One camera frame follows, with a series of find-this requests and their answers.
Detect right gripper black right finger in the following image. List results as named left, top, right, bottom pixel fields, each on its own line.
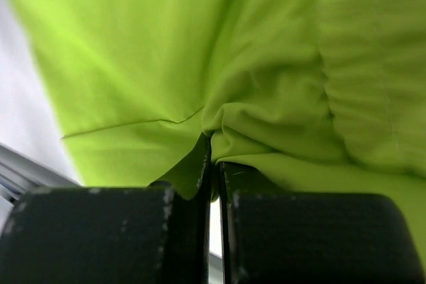
left=219, top=163, right=425, bottom=283

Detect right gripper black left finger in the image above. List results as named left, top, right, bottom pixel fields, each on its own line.
left=1, top=136, right=210, bottom=283

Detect lime green shorts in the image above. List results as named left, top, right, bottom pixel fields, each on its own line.
left=10, top=0, right=425, bottom=256

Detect aluminium mounting rail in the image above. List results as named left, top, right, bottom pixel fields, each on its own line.
left=1, top=144, right=81, bottom=215

